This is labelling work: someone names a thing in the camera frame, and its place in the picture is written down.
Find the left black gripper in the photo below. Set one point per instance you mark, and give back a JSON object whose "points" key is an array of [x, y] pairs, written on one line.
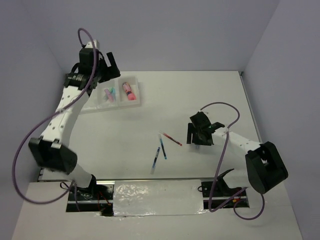
{"points": [[111, 72]]}

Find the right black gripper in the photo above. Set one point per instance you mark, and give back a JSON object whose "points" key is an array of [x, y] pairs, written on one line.
{"points": [[191, 129]]}

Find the blue highlighter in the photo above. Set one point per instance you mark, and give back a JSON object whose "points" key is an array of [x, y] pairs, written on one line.
{"points": [[113, 93]]}

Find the red gel pen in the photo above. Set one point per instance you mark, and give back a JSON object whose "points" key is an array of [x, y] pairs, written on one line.
{"points": [[170, 138]]}

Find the pink glue stick tube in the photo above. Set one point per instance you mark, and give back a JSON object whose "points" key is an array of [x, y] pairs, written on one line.
{"points": [[128, 91]]}

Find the teal gel pen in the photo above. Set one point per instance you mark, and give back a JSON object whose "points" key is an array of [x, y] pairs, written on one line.
{"points": [[162, 146]]}

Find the green highlighter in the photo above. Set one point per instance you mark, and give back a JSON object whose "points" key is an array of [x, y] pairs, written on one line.
{"points": [[106, 98]]}

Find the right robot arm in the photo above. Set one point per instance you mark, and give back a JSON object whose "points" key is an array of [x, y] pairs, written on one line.
{"points": [[264, 165]]}

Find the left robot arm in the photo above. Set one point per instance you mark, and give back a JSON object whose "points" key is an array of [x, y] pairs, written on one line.
{"points": [[51, 150]]}

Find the white three-compartment tray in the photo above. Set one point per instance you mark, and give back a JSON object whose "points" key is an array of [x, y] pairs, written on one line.
{"points": [[96, 102]]}

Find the dark blue gel pen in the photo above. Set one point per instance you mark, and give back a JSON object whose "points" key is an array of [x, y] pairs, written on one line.
{"points": [[155, 161]]}

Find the silver foil cover plate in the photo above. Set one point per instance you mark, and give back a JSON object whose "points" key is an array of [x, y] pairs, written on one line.
{"points": [[157, 198]]}

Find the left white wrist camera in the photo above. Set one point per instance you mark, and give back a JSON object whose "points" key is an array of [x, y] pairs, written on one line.
{"points": [[92, 45]]}

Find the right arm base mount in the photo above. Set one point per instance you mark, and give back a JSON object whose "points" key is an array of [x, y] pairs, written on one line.
{"points": [[221, 193]]}

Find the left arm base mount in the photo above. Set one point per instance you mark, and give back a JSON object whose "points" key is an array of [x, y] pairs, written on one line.
{"points": [[97, 198]]}

